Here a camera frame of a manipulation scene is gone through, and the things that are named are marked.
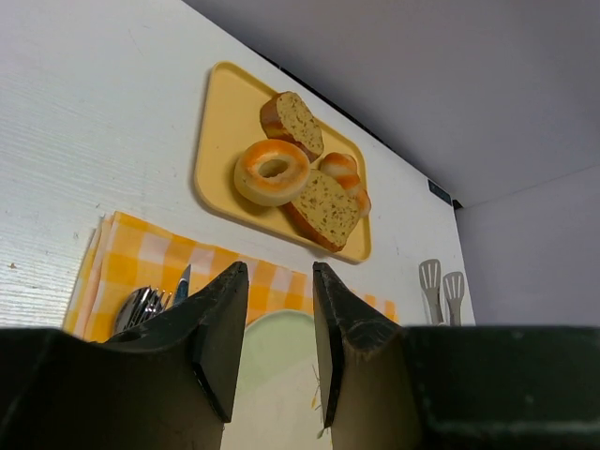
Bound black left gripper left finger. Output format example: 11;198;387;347
107;261;248;423

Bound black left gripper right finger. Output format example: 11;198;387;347
312;262;400;428

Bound grey serving tongs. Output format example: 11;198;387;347
418;259;466;326

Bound bread slice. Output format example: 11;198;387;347
281;169;360;252
260;91;324;162

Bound bagel ring bread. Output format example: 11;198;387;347
233;139;310;207

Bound table knife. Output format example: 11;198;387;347
172;264;191;307

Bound silver fork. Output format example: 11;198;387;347
140;290;173;322

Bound silver spoon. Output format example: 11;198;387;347
112;286;152;335

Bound pale green plate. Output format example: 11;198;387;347
221;309;333;450

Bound yellow checkered cloth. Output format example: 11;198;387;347
62;210;399;342

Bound round orange-striped bun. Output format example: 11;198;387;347
319;152;371;218

